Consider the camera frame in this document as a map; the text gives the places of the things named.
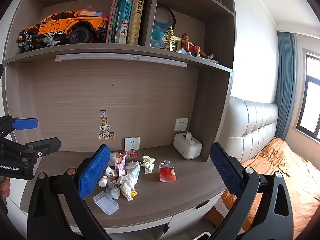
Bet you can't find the blue curtain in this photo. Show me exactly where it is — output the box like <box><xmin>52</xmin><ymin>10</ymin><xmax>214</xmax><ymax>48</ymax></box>
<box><xmin>275</xmin><ymin>31</ymin><xmax>297</xmax><ymax>141</ymax></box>

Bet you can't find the wooden shelf unit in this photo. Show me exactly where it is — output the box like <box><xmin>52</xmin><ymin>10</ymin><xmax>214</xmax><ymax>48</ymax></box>
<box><xmin>1</xmin><ymin>0</ymin><xmax>237</xmax><ymax>240</ymax></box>

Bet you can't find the crumpled clear wrap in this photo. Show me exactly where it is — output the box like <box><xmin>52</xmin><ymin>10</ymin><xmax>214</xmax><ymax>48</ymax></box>
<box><xmin>106</xmin><ymin>185</ymin><xmax>121</xmax><ymax>200</ymax></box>

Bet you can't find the person's left hand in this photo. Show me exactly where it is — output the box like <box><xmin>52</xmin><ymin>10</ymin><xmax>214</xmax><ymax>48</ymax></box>
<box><xmin>0</xmin><ymin>177</ymin><xmax>10</xmax><ymax>198</ymax></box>

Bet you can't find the blue plastic packaging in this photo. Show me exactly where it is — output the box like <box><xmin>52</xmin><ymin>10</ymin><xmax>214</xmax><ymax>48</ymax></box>
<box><xmin>151</xmin><ymin>20</ymin><xmax>173</xmax><ymax>48</ymax></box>

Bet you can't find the crumpled yellow tissue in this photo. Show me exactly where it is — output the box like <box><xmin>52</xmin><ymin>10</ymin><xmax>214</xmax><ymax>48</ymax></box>
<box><xmin>141</xmin><ymin>154</ymin><xmax>156</xmax><ymax>174</ymax></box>

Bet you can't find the seated basketball player figure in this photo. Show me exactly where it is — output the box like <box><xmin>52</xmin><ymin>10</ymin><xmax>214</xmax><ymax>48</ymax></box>
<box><xmin>179</xmin><ymin>32</ymin><xmax>214</xmax><ymax>60</ymax></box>

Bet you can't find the white padded headboard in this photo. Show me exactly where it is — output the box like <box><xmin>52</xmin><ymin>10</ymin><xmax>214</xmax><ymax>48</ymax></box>
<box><xmin>219</xmin><ymin>96</ymin><xmax>279</xmax><ymax>164</ymax></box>

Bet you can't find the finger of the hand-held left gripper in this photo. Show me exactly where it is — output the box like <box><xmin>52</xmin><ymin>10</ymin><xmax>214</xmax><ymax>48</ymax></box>
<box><xmin>24</xmin><ymin>137</ymin><xmax>61</xmax><ymax>164</ymax></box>
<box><xmin>0</xmin><ymin>115</ymin><xmax>39</xmax><ymax>137</ymax></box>

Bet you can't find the tan thick book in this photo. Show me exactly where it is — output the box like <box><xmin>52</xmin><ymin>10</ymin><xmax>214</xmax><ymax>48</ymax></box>
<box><xmin>127</xmin><ymin>0</ymin><xmax>147</xmax><ymax>45</ymax></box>

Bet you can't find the grey toy shark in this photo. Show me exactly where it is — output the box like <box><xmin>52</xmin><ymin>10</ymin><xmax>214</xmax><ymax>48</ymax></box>
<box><xmin>37</xmin><ymin>35</ymin><xmax>61</xmax><ymax>47</ymax></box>

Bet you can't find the crumpled white paper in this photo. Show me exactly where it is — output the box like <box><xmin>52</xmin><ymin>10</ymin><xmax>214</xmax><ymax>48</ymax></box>
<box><xmin>104</xmin><ymin>166</ymin><xmax>118</xmax><ymax>179</ymax></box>

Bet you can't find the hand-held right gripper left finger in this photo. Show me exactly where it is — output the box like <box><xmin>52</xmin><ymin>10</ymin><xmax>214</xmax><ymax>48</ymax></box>
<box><xmin>27</xmin><ymin>144</ymin><xmax>113</xmax><ymax>240</ymax></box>

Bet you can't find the strip of picture stickers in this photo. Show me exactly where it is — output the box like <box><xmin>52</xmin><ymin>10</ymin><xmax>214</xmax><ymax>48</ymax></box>
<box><xmin>99</xmin><ymin>109</ymin><xmax>115</xmax><ymax>140</ymax></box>

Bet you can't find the orange toy truck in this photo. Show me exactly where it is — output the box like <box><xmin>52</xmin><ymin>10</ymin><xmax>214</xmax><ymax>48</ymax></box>
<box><xmin>37</xmin><ymin>10</ymin><xmax>109</xmax><ymax>44</ymax></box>

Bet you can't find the white wall socket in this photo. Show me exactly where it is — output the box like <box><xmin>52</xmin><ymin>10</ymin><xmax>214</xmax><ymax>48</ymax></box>
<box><xmin>174</xmin><ymin>118</ymin><xmax>189</xmax><ymax>132</ymax></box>
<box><xmin>124</xmin><ymin>137</ymin><xmax>141</xmax><ymax>152</ymax></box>

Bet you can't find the dark toy robot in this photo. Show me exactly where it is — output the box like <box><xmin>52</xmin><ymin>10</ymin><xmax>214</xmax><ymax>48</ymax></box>
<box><xmin>17</xmin><ymin>24</ymin><xmax>40</xmax><ymax>53</ymax></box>

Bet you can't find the white light bar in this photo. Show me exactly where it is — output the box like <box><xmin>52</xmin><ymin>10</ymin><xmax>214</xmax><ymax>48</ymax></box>
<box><xmin>55</xmin><ymin>54</ymin><xmax>188</xmax><ymax>68</ymax></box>

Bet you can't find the orange blanket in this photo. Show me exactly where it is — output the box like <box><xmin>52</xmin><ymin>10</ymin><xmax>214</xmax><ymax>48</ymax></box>
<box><xmin>205</xmin><ymin>137</ymin><xmax>320</xmax><ymax>240</ymax></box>

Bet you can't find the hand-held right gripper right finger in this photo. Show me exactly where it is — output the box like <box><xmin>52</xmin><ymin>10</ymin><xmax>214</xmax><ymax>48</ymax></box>
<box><xmin>207</xmin><ymin>142</ymin><xmax>294</xmax><ymax>240</ymax></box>

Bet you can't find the white plastic bag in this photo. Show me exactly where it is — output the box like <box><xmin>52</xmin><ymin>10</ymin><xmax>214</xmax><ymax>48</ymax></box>
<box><xmin>117</xmin><ymin>161</ymin><xmax>141</xmax><ymax>201</ymax></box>

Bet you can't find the gold pagoda model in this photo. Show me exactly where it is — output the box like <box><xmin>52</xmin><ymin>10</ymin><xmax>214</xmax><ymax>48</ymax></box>
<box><xmin>165</xmin><ymin>25</ymin><xmax>177</xmax><ymax>52</ymax></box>

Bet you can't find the white tissue box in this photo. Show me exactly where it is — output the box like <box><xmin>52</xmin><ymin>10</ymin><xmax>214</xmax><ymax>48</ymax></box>
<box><xmin>173</xmin><ymin>131</ymin><xmax>202</xmax><ymax>160</ymax></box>

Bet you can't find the pink box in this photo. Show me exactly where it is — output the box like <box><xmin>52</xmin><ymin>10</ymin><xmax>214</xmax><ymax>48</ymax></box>
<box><xmin>77</xmin><ymin>8</ymin><xmax>110</xmax><ymax>18</ymax></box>

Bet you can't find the black ring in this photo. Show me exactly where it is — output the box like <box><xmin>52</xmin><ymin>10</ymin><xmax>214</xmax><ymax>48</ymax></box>
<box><xmin>157</xmin><ymin>5</ymin><xmax>177</xmax><ymax>28</ymax></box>

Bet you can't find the pink thin book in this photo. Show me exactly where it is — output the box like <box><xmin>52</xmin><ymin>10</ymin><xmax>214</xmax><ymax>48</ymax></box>
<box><xmin>106</xmin><ymin>0</ymin><xmax>117</xmax><ymax>43</ymax></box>

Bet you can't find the pink snack packet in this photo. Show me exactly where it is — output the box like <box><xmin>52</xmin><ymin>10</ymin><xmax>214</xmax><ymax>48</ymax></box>
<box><xmin>114</xmin><ymin>152</ymin><xmax>127</xmax><ymax>178</ymax></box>

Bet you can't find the dark framed window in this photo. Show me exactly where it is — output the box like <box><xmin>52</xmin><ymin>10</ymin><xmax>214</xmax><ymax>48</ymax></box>
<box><xmin>295</xmin><ymin>47</ymin><xmax>320</xmax><ymax>143</ymax></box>

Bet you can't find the green book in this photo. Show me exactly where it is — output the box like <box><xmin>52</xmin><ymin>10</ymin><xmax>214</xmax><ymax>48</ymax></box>
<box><xmin>111</xmin><ymin>0</ymin><xmax>123</xmax><ymax>44</ymax></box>

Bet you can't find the clear plastic box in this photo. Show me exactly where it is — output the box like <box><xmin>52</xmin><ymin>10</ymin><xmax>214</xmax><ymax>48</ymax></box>
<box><xmin>93</xmin><ymin>191</ymin><xmax>119</xmax><ymax>215</ymax></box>

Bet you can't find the blue book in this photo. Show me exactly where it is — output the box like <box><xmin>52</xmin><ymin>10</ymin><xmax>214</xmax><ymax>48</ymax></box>
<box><xmin>117</xmin><ymin>0</ymin><xmax>135</xmax><ymax>45</ymax></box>

